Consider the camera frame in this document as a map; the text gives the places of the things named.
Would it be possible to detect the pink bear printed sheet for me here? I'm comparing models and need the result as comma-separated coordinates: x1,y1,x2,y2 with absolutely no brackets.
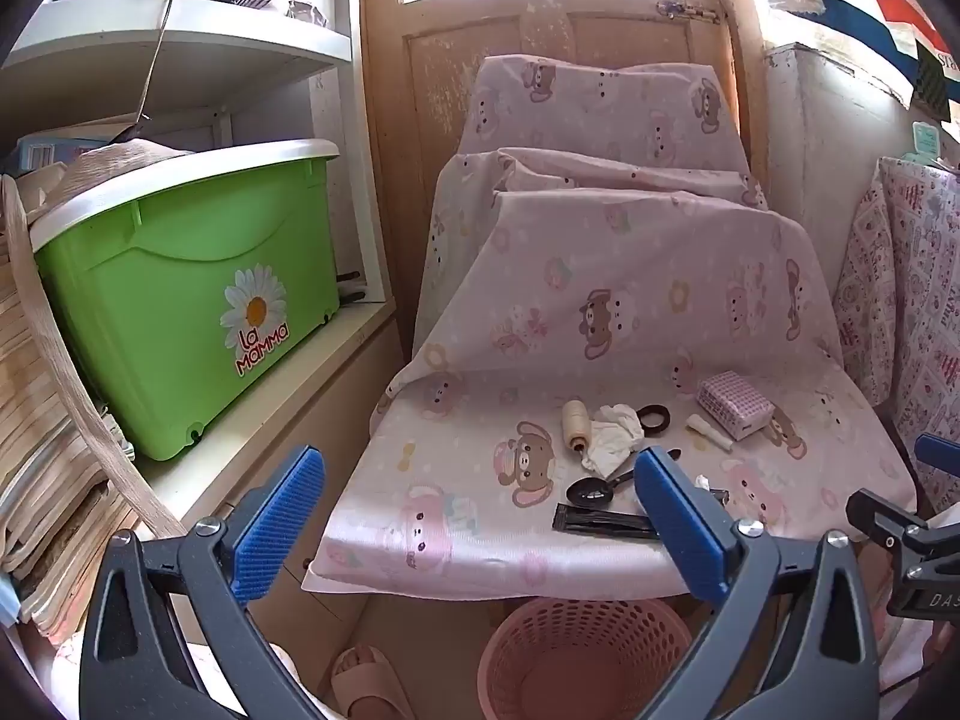
300,52,920,601

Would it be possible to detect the pink checked tissue pack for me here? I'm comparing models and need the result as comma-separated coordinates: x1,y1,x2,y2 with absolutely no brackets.
697,371,776,442

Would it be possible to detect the small white tube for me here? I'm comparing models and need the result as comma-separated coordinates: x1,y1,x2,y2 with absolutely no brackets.
688,414,732,452

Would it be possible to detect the stack of old papers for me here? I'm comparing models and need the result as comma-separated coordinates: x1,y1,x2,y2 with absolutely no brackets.
0,172,151,631

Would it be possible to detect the pink white printed cloth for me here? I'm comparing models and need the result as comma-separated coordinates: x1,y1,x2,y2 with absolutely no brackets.
832,157,960,496

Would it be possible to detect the striped checked cloth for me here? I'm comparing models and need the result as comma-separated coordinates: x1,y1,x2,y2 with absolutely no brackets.
739,0,960,110

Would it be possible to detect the white shelf unit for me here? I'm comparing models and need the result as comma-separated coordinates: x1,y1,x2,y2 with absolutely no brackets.
0,0,398,691

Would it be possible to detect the pink plastic waste basket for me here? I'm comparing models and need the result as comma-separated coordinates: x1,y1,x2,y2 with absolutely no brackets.
478,598,692,720

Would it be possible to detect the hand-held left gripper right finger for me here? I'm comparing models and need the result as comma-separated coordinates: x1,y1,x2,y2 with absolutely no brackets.
634,446,878,720

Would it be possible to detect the beige slipper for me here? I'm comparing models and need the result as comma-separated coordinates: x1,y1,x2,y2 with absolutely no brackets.
330,643,417,720

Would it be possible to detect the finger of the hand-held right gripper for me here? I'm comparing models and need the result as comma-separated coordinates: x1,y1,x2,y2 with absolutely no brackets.
846,490,960,565
915,433,960,479

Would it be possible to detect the green storage bin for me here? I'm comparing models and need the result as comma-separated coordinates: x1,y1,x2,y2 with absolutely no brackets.
34,139,342,462

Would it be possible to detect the black sachet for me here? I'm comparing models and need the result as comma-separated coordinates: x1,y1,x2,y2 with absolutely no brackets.
553,487,730,541

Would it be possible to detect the black cable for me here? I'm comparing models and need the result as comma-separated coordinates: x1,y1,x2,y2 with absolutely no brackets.
877,645,931,691

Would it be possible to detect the straw hat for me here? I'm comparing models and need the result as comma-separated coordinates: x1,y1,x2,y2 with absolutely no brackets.
22,139,196,226

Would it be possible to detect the beige thread spool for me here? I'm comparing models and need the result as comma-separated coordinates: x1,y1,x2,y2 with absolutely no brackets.
562,400,588,455

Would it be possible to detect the black plastic spoon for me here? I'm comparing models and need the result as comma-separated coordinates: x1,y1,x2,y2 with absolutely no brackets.
566,448,682,509

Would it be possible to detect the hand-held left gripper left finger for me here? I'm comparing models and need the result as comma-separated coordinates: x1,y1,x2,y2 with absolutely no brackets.
79,445,331,720

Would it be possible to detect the white tissue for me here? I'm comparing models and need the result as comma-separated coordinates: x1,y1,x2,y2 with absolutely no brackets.
585,403,646,477

